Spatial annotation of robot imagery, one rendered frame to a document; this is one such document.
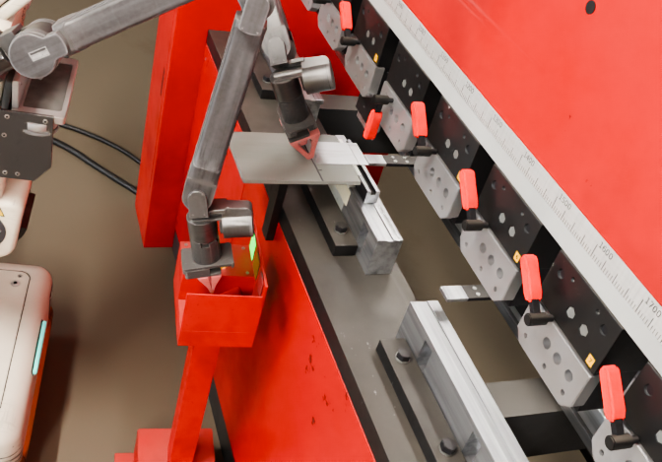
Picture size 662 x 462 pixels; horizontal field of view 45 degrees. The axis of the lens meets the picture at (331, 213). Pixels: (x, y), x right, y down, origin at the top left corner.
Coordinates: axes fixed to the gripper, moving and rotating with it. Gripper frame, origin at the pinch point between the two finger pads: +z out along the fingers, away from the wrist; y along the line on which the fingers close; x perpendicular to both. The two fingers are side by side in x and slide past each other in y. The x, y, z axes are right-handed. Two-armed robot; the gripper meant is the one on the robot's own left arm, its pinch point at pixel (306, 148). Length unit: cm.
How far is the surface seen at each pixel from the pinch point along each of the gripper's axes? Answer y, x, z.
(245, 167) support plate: -6.4, 13.7, -5.7
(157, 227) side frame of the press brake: 84, 53, 75
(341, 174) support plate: -7.6, -4.9, 4.2
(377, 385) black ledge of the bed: -55, 5, 14
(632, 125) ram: -72, -33, -42
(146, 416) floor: 10, 67, 79
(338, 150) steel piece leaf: 1.7, -6.9, 4.9
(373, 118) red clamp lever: -17.5, -12.8, -14.6
